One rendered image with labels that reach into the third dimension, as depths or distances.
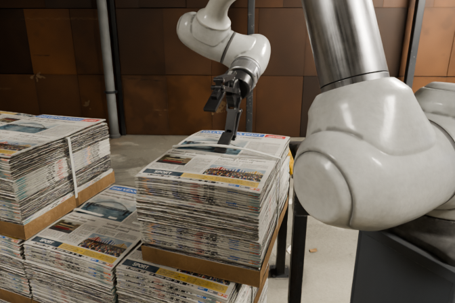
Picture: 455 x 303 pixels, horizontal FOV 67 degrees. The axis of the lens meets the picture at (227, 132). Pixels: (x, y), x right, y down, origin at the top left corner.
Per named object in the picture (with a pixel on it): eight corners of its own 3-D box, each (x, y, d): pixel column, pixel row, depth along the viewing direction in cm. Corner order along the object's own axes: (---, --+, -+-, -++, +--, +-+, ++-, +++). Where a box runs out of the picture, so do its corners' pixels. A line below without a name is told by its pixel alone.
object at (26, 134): (10, 159, 83) (9, 155, 82) (-70, 147, 92) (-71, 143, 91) (107, 122, 116) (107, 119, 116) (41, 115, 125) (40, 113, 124)
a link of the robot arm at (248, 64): (262, 83, 101) (256, 95, 97) (233, 82, 104) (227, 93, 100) (259, 56, 95) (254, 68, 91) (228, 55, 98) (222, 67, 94)
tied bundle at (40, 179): (26, 243, 88) (9, 160, 82) (-54, 223, 97) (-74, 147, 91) (116, 183, 123) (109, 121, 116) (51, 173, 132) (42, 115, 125)
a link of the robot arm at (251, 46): (255, 90, 104) (216, 72, 104) (267, 62, 114) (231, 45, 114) (269, 63, 96) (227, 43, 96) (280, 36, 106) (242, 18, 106)
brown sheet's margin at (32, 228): (26, 241, 88) (22, 226, 87) (-52, 221, 97) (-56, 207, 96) (116, 181, 123) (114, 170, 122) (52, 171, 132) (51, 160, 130)
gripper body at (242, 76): (251, 68, 92) (242, 88, 86) (254, 94, 98) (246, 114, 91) (225, 67, 94) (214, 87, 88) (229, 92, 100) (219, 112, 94)
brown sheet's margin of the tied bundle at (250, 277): (259, 289, 72) (260, 272, 71) (141, 260, 81) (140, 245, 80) (274, 244, 87) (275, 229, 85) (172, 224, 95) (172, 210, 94)
